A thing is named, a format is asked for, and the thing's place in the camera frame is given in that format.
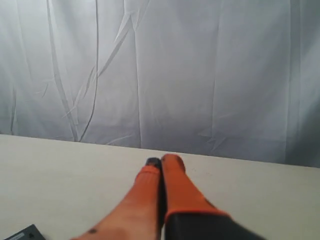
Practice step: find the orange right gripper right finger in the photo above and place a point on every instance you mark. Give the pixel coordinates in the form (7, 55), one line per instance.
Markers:
(190, 216)

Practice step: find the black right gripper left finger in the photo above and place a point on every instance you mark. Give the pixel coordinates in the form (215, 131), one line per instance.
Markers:
(140, 214)

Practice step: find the grey wrinkled backdrop curtain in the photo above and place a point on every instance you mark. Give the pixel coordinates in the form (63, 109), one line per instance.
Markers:
(227, 78)

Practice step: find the black rectangular network box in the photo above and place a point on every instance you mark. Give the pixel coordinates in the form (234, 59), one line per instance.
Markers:
(29, 233)

